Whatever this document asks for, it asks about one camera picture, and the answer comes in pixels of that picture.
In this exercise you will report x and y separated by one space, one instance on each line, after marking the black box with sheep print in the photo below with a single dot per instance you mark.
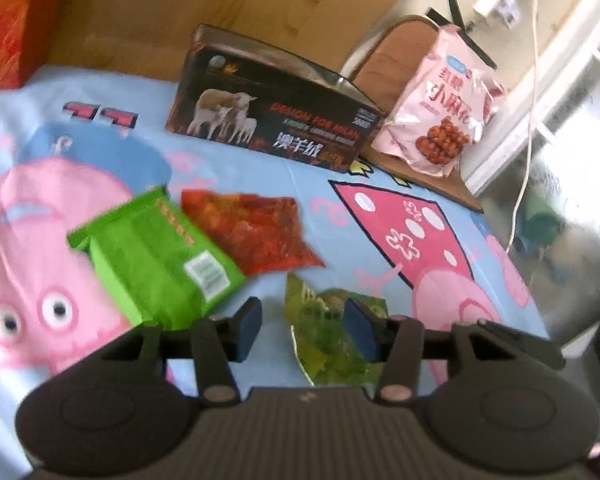
280 130

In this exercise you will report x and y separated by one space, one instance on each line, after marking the large pink snack bag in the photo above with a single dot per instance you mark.
430 110

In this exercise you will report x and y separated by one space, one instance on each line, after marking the red cushion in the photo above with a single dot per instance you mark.
10 25

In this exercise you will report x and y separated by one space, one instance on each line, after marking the white charger plug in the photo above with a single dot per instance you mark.
495 5

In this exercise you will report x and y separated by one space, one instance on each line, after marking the red snack packet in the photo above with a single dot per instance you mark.
250 230

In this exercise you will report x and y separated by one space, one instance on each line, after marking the green object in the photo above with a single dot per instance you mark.
542 225

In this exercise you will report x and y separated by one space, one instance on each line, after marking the black stand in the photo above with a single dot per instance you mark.
455 7

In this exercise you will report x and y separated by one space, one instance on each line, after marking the white window frame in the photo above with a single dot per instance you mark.
570 25

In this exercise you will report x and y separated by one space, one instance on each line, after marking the printed blanket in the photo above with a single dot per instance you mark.
330 200

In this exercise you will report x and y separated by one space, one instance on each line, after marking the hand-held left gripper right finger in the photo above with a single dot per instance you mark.
360 327

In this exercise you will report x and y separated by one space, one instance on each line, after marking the wooden chair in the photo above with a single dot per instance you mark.
380 65

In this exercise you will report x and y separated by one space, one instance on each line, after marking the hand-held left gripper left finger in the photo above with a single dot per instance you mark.
247 330

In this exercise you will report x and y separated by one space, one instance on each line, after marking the dark green snack packet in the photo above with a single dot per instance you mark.
325 340

